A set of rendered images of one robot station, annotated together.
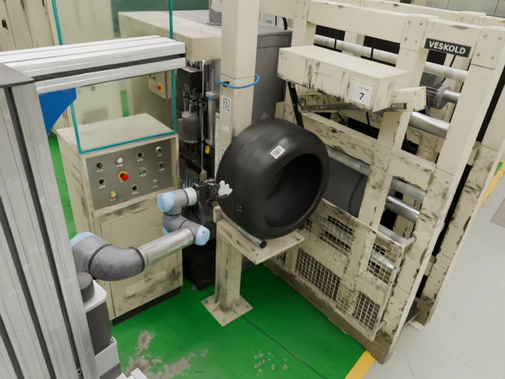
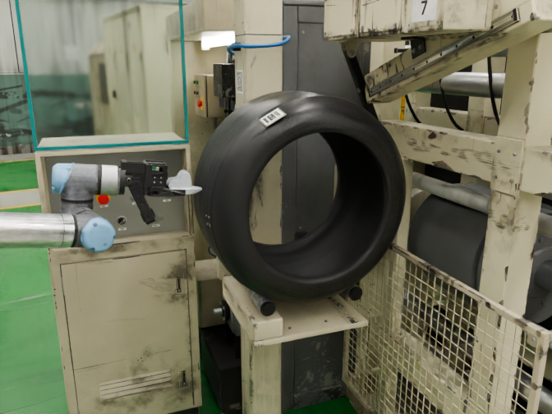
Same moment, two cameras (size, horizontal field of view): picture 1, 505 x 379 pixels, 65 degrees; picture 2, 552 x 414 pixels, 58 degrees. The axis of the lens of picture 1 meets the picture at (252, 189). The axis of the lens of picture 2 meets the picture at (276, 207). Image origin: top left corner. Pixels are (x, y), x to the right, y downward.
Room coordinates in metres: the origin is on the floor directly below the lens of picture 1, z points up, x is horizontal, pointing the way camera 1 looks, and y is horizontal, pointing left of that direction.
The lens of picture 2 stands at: (0.41, -0.58, 1.56)
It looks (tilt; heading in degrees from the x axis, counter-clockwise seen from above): 16 degrees down; 22
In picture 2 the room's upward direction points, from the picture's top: straight up
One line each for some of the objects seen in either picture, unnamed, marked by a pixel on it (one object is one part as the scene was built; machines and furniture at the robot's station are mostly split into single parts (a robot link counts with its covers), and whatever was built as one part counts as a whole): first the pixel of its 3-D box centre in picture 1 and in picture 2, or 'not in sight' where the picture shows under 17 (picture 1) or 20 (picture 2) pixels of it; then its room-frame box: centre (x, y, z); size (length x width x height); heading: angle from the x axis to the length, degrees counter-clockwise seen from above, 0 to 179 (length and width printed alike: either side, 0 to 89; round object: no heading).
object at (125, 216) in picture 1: (128, 222); (124, 285); (2.05, 0.79, 0.63); 0.56 x 0.41 x 1.27; 132
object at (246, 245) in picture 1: (241, 237); (250, 303); (1.73, 0.04, 0.84); 0.36 x 0.09 x 0.06; 42
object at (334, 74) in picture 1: (338, 74); (410, 10); (1.93, -0.37, 1.71); 0.61 x 0.25 x 0.15; 42
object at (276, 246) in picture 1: (260, 234); (290, 306); (1.83, -0.07, 0.80); 0.37 x 0.36 x 0.02; 132
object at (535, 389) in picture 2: (324, 253); (413, 363); (1.88, -0.46, 0.65); 0.90 x 0.02 x 0.70; 42
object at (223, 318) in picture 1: (226, 303); not in sight; (2.00, 0.12, 0.02); 0.27 x 0.27 x 0.04; 42
